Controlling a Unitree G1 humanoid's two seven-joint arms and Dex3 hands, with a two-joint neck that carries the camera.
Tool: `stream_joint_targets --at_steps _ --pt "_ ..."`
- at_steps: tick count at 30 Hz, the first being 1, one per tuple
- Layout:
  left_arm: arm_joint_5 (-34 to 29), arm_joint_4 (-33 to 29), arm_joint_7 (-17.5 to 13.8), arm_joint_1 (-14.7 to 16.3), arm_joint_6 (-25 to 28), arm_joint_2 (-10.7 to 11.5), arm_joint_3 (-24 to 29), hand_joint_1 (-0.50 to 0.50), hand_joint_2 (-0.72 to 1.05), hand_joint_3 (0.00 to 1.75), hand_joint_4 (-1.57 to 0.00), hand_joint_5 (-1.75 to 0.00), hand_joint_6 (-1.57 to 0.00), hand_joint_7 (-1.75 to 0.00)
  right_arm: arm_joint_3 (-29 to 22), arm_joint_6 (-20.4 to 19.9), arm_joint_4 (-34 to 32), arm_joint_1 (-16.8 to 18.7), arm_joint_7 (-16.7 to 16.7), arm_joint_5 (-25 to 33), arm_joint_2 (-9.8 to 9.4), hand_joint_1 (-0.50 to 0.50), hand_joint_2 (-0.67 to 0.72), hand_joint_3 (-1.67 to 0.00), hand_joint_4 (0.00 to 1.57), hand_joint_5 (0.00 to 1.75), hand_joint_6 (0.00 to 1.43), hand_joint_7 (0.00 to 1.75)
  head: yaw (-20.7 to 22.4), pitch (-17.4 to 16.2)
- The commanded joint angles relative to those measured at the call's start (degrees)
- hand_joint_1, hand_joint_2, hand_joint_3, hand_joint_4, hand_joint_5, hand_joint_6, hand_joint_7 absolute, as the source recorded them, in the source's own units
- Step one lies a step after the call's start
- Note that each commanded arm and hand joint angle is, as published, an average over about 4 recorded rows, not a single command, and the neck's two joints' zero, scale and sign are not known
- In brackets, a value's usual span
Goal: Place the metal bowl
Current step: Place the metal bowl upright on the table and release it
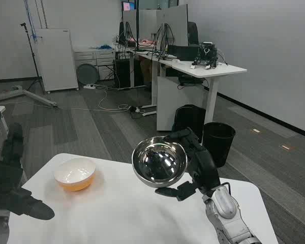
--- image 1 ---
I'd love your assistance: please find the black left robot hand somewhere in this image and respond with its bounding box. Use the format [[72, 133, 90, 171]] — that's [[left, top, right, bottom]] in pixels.
[[0, 108, 55, 221]]

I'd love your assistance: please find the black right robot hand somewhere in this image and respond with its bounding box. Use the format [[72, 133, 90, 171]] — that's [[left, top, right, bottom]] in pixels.
[[155, 128, 222, 202]]

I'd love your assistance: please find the shiny metal bowl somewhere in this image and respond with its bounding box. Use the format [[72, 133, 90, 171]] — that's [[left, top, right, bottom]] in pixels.
[[131, 136, 188, 188]]

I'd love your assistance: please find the orange bowl white inside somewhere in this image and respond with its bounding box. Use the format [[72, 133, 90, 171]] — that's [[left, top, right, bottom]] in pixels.
[[53, 157, 97, 192]]

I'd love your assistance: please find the black trash bin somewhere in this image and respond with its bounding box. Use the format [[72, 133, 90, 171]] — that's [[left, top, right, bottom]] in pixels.
[[202, 122, 236, 168]]

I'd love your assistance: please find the black backpack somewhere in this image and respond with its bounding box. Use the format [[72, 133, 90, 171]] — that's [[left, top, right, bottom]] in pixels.
[[172, 104, 206, 143]]

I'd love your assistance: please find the black power strip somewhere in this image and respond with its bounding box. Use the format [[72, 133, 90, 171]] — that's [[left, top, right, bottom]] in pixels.
[[128, 105, 145, 114]]

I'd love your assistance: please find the long white office desk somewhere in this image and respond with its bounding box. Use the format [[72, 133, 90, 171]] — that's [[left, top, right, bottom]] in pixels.
[[115, 43, 248, 132]]

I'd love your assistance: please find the black robot gripper device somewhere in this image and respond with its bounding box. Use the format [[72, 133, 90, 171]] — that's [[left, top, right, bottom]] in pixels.
[[191, 42, 219, 70]]

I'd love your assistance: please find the black box device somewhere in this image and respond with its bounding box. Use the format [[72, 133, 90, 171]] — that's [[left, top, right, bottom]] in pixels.
[[167, 44, 201, 62]]

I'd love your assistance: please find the black computer tower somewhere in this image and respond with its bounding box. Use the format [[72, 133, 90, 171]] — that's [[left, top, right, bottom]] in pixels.
[[113, 58, 132, 87]]

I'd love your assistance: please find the black tripod stand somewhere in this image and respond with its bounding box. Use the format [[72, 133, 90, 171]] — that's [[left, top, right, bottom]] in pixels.
[[20, 22, 46, 93]]

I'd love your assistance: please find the white rolling cabinet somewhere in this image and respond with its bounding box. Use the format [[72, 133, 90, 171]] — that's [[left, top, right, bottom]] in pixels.
[[36, 28, 79, 93]]

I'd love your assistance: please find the black office chair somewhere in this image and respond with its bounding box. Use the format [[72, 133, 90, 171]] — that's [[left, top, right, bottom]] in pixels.
[[187, 21, 200, 46]]

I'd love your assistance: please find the large grey monitor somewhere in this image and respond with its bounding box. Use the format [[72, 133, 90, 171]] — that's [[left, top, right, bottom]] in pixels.
[[156, 4, 189, 55]]

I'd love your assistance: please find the white drawer cabinet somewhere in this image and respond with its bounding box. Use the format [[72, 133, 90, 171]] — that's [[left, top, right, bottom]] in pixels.
[[73, 48, 116, 81]]

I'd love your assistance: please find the grey metal frame leg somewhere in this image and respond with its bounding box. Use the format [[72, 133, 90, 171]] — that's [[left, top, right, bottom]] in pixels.
[[0, 85, 58, 107]]

